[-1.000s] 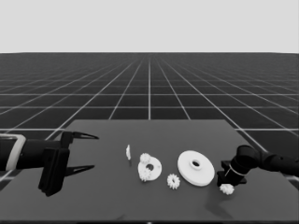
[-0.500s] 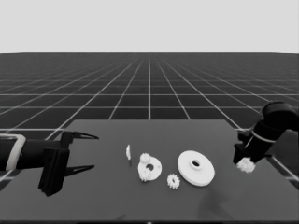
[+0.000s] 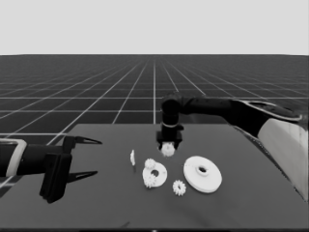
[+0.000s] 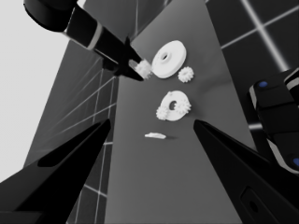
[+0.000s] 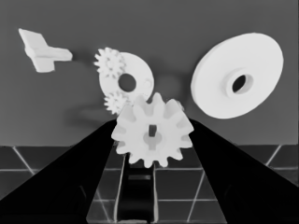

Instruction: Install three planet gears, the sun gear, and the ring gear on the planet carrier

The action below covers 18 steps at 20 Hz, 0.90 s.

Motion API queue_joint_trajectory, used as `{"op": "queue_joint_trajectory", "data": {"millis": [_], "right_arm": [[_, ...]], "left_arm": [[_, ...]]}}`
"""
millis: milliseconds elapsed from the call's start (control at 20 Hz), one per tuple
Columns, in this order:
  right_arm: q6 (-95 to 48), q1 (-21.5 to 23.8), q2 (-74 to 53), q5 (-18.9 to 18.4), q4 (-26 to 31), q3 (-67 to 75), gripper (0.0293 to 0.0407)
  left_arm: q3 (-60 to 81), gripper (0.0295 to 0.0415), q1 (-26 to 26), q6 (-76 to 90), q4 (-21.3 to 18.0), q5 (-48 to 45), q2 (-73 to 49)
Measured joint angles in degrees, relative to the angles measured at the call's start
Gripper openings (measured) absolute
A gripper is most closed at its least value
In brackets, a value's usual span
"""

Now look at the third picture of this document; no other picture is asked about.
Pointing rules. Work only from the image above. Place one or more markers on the small thin white T-shaped piece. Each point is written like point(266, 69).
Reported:
point(132, 157)

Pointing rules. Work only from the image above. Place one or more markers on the large thick white disc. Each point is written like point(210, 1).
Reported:
point(209, 182)

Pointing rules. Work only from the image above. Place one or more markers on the white round carrier with pins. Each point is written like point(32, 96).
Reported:
point(162, 178)

